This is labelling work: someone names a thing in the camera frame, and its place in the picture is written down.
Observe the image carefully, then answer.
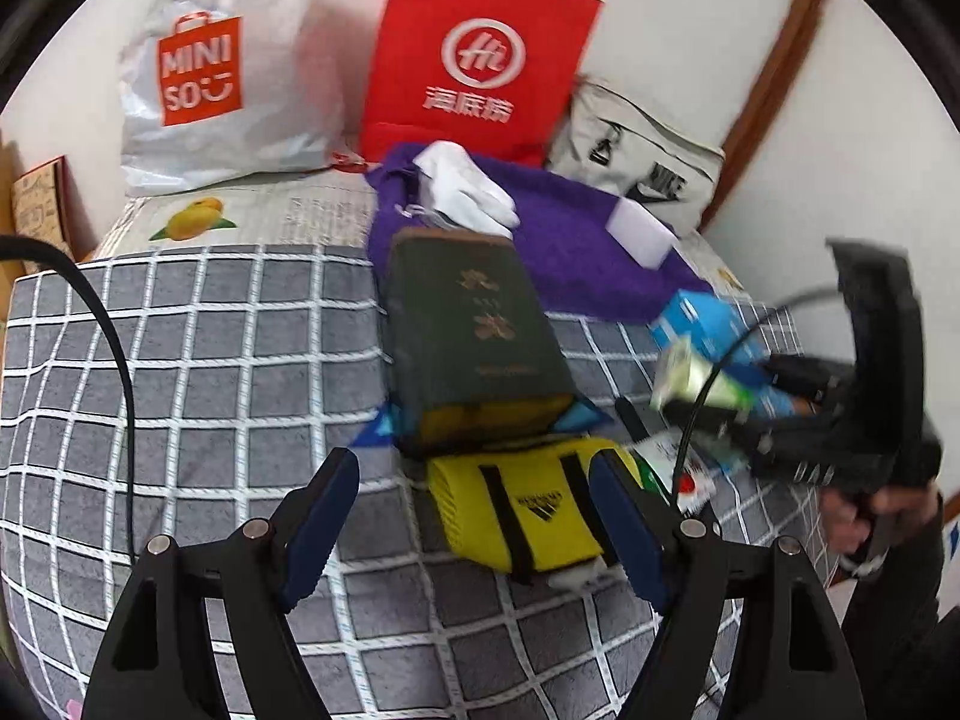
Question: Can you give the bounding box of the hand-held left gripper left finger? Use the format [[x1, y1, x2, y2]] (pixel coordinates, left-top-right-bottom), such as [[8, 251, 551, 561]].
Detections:
[[81, 447, 361, 720]]

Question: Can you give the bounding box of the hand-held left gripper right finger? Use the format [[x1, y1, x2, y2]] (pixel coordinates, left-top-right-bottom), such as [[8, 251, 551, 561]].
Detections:
[[587, 450, 871, 720]]

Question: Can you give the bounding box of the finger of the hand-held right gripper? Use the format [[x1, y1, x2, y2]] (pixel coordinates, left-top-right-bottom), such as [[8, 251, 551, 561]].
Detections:
[[757, 354, 852, 400], [662, 396, 835, 482]]

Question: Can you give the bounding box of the small white sachet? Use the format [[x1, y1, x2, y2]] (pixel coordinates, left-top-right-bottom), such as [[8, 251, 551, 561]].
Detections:
[[630, 431, 713, 518]]

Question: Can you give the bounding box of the black watch strap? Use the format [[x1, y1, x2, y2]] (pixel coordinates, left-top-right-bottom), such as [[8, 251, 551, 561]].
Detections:
[[613, 396, 653, 445]]

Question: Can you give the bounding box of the yellow pouch with black straps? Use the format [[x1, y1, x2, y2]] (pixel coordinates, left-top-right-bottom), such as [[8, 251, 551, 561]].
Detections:
[[426, 439, 646, 587]]

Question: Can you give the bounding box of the person's right hand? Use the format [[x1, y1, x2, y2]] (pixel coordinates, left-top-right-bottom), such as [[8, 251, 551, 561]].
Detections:
[[820, 484, 943, 578]]

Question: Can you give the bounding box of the blue pointed card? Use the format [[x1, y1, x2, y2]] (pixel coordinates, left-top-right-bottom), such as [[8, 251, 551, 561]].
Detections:
[[352, 396, 612, 451]]

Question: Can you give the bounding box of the blue cardboard box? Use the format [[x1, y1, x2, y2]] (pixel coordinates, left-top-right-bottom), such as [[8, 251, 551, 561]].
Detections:
[[649, 289, 811, 421]]

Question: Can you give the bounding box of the grey checked blanket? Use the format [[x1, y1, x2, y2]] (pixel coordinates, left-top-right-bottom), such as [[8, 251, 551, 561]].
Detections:
[[0, 244, 848, 720]]

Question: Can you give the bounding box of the white sponge block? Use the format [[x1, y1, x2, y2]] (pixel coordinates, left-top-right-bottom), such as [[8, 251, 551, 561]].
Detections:
[[606, 195, 683, 271]]

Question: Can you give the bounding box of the dark green box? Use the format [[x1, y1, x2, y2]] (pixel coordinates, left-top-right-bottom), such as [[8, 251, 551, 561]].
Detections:
[[384, 229, 578, 458]]

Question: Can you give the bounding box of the purple towel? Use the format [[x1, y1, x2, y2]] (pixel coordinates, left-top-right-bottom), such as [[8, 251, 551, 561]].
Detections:
[[364, 141, 713, 325]]

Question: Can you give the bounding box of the beige fabric bag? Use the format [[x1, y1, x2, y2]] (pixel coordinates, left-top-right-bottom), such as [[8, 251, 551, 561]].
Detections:
[[544, 75, 727, 237]]

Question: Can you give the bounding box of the lemon print bed sheet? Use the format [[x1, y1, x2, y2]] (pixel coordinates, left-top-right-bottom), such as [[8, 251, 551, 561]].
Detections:
[[97, 169, 751, 293]]

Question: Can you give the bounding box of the white cloth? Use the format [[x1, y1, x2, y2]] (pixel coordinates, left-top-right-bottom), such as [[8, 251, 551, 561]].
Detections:
[[412, 141, 522, 237]]

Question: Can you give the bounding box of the brown cardboard box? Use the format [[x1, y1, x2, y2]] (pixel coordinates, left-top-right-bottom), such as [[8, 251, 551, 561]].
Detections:
[[11, 156, 76, 263]]

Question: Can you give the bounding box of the white plastic shopping bag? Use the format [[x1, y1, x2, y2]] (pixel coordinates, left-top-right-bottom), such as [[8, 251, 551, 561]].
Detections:
[[118, 0, 353, 196]]

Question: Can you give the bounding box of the red paper bag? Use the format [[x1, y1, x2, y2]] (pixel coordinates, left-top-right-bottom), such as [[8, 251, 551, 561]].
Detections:
[[358, 0, 605, 168]]

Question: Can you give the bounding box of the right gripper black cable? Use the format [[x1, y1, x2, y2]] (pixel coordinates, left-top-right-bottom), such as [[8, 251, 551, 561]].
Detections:
[[670, 285, 841, 503]]

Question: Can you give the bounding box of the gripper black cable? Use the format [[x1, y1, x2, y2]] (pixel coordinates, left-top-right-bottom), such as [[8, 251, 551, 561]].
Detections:
[[670, 285, 841, 503], [0, 235, 145, 563]]

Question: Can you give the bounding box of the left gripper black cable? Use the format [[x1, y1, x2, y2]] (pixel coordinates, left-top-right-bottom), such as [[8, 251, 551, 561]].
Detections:
[[0, 235, 145, 563]]

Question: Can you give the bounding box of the wooden door frame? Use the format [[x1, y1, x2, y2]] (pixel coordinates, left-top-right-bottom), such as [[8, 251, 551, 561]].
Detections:
[[697, 0, 837, 233]]

